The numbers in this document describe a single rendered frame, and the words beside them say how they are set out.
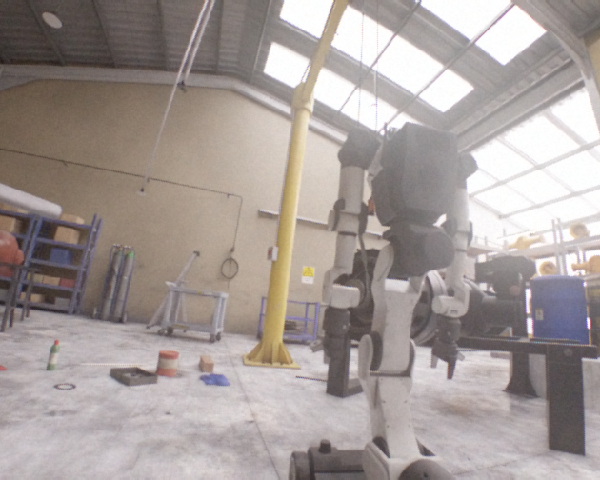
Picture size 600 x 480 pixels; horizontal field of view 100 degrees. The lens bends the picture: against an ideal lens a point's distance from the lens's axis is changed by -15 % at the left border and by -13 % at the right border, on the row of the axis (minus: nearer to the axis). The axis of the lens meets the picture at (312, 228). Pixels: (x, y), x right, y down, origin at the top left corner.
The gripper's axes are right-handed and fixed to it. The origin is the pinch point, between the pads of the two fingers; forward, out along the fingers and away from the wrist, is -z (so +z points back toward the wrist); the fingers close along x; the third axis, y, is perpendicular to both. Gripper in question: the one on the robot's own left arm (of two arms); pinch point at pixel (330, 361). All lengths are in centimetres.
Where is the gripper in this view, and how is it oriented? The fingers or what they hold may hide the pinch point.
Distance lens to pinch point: 108.8
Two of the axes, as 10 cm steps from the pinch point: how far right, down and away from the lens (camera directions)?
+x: -1.6, 0.6, 9.9
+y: -9.8, -1.4, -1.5
